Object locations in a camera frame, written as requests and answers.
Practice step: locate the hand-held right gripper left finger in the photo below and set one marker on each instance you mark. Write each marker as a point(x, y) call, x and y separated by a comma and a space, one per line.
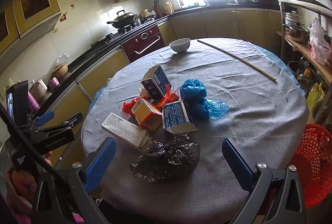
point(101, 164)

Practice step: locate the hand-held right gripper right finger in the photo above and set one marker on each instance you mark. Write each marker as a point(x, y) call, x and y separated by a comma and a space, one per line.
point(237, 161)

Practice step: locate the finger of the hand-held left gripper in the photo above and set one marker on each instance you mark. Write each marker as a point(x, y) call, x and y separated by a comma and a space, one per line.
point(45, 117)
point(72, 119)

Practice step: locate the red plastic bag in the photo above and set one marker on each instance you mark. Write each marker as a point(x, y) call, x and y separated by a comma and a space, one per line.
point(128, 107)

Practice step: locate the orange net bag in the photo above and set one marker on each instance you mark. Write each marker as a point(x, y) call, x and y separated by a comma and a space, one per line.
point(170, 96)

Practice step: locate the person's left hand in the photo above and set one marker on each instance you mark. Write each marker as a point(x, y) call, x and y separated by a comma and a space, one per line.
point(18, 185)

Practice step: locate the pink thermos bottle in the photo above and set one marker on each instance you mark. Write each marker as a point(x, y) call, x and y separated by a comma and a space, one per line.
point(33, 102)

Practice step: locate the pink cup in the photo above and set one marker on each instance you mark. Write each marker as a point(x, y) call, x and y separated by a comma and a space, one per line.
point(54, 82)

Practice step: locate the white medicine box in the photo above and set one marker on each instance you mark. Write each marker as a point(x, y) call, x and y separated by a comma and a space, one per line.
point(124, 130)

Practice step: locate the brown clay pot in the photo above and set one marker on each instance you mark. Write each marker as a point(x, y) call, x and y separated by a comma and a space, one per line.
point(60, 69)

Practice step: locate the grey tablecloth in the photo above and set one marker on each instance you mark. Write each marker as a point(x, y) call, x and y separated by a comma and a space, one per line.
point(233, 97)

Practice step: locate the orange yellow carton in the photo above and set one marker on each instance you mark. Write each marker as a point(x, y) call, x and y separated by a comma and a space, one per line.
point(144, 112)

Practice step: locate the black plastic bag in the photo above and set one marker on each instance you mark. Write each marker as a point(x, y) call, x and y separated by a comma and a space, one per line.
point(168, 159)

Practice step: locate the red plastic basket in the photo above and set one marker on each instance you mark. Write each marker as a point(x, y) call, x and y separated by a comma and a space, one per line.
point(313, 161)

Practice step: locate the silver box with blue label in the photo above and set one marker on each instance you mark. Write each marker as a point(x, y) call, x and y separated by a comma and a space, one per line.
point(176, 115)

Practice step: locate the blue plastic bag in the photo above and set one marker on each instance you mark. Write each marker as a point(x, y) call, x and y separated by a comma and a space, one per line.
point(193, 91)

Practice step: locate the dark blue carton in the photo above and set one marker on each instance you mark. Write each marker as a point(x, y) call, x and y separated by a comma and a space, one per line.
point(157, 81)

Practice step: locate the black gas stove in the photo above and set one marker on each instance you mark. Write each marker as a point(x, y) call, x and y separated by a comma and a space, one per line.
point(111, 35)

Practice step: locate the yellow plastic bag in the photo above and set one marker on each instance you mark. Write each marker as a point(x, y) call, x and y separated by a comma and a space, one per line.
point(315, 94)

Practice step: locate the red oven door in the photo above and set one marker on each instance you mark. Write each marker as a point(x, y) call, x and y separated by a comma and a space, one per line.
point(144, 42)

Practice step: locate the long wooden stick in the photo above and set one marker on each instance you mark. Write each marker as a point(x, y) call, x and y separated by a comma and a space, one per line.
point(233, 56)

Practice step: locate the cooking oil bottle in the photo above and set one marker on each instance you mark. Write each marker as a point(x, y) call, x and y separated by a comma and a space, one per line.
point(306, 78)

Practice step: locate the black wok with lid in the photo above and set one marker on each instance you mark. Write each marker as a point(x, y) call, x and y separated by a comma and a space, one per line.
point(123, 19)

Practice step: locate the metal storage rack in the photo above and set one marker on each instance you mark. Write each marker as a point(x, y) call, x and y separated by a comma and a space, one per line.
point(311, 56)

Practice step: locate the white bowl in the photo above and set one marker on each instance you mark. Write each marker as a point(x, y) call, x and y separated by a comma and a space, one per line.
point(180, 45)

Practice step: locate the yellow base cabinets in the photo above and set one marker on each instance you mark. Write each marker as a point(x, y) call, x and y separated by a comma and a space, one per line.
point(220, 24)

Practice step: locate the steel pot with lid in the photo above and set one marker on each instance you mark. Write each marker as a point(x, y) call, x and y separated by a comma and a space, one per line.
point(298, 32)

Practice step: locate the white pink plastic bag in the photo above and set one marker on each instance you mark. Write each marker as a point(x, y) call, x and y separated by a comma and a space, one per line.
point(320, 42)

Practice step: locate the yellow wall cabinets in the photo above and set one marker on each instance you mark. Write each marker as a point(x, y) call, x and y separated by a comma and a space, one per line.
point(33, 8)

